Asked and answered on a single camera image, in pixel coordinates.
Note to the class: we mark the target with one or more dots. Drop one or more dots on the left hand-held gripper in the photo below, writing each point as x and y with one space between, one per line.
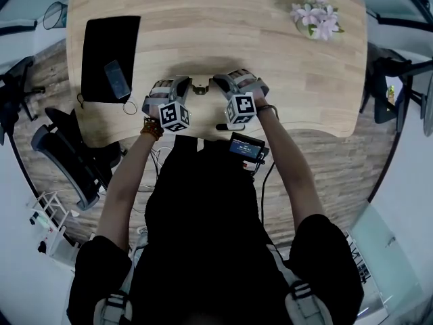
174 117

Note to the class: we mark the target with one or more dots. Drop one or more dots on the black wristband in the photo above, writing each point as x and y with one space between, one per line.
265 107

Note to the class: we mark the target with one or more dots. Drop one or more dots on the person's right hand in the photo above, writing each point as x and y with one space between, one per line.
250 81

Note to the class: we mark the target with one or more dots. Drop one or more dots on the person's black clothing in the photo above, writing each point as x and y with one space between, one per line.
209 242

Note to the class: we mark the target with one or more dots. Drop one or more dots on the small metal clip object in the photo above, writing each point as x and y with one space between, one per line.
202 87

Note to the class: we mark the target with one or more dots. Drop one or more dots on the black mesh wastebasket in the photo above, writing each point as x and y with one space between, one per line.
55 15

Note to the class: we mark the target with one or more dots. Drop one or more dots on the person's left hand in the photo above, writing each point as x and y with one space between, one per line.
162 88

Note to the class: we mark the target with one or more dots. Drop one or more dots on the person's right forearm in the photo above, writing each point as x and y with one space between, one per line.
291 168

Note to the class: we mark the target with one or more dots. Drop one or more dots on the yellow packet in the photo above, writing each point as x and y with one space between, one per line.
391 91

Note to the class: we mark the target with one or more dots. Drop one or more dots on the wooden desk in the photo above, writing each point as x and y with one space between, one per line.
20 25

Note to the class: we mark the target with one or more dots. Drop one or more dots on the person's left forearm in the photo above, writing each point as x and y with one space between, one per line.
125 188

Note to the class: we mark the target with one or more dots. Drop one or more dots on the dark smartphone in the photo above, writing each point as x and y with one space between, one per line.
117 80

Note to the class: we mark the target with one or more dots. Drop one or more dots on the black mesh office chair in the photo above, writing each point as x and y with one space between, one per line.
13 90
67 161

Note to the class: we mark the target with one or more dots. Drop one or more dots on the frosted glass door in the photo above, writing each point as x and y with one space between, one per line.
385 259

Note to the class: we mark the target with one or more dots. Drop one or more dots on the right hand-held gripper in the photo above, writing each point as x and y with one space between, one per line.
242 108

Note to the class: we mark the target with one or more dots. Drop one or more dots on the black mouse pad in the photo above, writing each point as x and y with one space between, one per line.
108 42

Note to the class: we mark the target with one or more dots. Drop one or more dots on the white rack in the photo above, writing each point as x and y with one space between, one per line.
50 222

